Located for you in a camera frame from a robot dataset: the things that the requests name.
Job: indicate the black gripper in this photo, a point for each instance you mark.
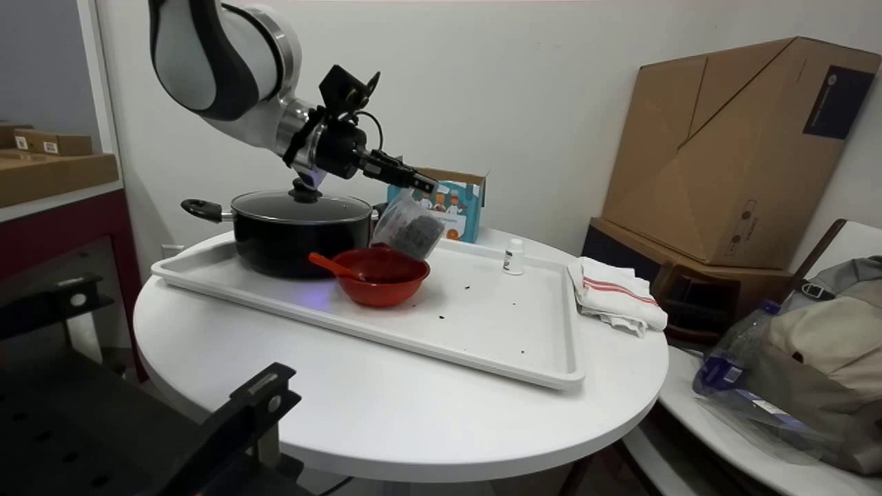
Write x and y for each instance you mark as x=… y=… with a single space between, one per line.
x=333 y=147

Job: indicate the clear plastic jug dark contents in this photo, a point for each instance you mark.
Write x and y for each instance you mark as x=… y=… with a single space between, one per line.
x=415 y=231

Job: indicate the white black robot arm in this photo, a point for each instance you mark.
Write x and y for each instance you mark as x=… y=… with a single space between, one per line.
x=211 y=65

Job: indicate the blue printed cardboard box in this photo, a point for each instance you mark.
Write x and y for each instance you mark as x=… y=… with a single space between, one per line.
x=459 y=207

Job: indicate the glass pot lid black knob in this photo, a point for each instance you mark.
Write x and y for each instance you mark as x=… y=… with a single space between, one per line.
x=294 y=207

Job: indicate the small glass shaker bottle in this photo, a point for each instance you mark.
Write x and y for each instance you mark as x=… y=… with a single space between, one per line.
x=509 y=262

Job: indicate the black cooking pot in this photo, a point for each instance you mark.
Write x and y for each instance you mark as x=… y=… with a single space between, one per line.
x=277 y=245

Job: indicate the white plastic tray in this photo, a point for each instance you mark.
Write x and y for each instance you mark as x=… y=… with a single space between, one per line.
x=498 y=322

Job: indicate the white towel red stripe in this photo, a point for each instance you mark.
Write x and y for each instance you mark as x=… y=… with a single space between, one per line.
x=616 y=294

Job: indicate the dark low cabinet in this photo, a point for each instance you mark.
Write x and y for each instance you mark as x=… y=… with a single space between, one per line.
x=680 y=284

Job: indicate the large brown cardboard box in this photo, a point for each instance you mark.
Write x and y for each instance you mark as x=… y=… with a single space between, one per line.
x=734 y=147

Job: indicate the red brown desk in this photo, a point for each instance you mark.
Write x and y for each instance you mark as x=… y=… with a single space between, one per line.
x=56 y=239

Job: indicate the flat brown cardboard tray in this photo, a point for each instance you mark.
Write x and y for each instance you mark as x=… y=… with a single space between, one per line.
x=45 y=176

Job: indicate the clear plastic bag blue print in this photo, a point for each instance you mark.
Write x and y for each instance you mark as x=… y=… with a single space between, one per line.
x=725 y=377

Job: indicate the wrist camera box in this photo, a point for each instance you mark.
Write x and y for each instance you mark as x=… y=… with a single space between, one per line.
x=348 y=90

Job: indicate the black robot stand frame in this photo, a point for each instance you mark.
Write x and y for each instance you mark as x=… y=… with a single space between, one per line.
x=111 y=432

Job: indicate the white board dark frame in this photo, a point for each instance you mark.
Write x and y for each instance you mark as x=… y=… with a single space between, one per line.
x=856 y=245

